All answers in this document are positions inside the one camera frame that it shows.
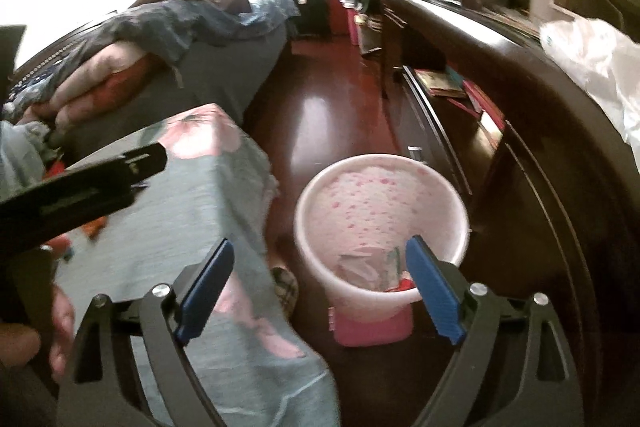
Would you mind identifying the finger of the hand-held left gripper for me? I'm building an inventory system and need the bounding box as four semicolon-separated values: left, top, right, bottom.
65;143;169;188

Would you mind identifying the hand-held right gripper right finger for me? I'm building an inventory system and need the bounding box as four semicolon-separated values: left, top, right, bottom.
405;234;586;427

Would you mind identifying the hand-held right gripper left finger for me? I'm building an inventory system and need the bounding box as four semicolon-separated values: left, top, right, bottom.
67;237;236;427

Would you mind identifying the orange wrapper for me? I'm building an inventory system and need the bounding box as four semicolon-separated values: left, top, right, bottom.
82;216;108;239

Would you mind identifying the pink dotted waste bin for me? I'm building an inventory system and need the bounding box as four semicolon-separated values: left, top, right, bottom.
294;154;473;325

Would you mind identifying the person's left hand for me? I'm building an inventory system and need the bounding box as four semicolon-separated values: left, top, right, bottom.
0;284;77;383

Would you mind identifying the red wrapper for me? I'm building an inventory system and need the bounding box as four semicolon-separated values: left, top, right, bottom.
387;274;418;294

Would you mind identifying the grey floral cloth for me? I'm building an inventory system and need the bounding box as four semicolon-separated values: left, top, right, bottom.
50;104;341;427

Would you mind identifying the crumpled white paper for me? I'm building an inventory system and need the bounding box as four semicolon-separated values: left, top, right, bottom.
337;249;388;293

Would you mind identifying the plaid slipper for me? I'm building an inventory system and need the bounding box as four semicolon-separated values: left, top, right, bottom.
270;267;300;323

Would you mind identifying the red folded blanket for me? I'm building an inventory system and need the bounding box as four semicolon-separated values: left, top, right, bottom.
95;57;157;108

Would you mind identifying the pink folded blanket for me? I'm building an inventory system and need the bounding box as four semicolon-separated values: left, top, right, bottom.
50;42;151;128

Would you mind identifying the dark blue dotted pillow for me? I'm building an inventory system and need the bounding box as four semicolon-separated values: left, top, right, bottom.
0;49;63;110

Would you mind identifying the blue floral quilt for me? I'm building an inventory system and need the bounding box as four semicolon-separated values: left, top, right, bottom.
0;0;301;118

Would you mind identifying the dark wooden cabinet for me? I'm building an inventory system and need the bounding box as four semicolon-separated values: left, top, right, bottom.
357;0;640;427

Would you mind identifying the stack of books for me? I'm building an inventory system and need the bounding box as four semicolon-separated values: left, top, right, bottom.
415;67;506;142

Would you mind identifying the red box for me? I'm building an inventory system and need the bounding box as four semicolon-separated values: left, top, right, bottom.
327;0;356;38

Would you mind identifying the white plastic bag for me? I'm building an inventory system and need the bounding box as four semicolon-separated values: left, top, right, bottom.
540;17;640;158

